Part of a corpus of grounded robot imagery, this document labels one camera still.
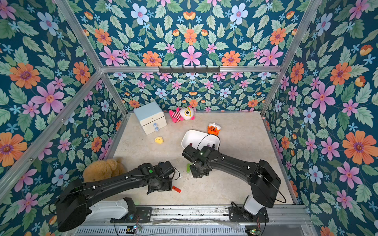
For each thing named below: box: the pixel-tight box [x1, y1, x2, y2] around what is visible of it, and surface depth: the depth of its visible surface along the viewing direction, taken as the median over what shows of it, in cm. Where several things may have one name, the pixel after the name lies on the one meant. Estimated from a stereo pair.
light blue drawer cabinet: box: [133, 101, 168, 136], surface depth 103 cm
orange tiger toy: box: [207, 121, 221, 136], surface depth 106 cm
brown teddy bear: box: [82, 157, 126, 183], surface depth 72 cm
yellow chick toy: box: [154, 136, 164, 145], surface depth 103 cm
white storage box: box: [181, 129, 221, 151], surface depth 103 cm
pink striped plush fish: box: [168, 105, 197, 123], surface depth 113 cm
